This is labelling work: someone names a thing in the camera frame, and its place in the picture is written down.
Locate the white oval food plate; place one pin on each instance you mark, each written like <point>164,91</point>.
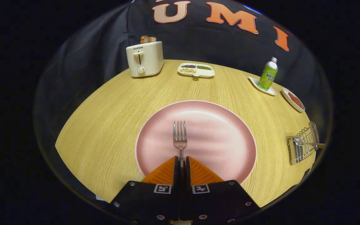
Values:
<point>287,97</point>

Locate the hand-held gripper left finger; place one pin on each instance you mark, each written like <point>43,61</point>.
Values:
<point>177,178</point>

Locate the pink round plate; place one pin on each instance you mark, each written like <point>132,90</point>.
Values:
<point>217,137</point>

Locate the white toaster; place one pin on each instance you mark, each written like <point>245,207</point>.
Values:
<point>148,59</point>

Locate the white divided snack tray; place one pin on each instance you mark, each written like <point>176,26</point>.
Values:
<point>206,73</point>

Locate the pile of dark beans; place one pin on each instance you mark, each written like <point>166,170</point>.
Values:
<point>188,66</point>

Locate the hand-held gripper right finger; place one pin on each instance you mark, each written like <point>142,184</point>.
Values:
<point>187,178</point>

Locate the pile of green beans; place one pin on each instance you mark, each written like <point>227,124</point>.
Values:
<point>204,67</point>

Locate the black backdrop cloth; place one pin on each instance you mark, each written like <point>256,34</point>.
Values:
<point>105,47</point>

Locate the white square coaster plate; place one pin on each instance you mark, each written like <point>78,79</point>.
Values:
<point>255,82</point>

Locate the green label metal bottle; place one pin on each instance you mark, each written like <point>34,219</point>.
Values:
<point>267,76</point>

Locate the pile of yellow beans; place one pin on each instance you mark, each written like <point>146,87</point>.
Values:
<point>187,71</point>

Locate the metal drain basket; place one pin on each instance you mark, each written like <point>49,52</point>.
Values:
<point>292,156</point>

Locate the brown fried meat piece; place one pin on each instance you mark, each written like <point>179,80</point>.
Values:
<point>295,100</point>

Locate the brown toast slice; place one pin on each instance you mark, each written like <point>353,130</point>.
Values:
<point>144,39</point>
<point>152,39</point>

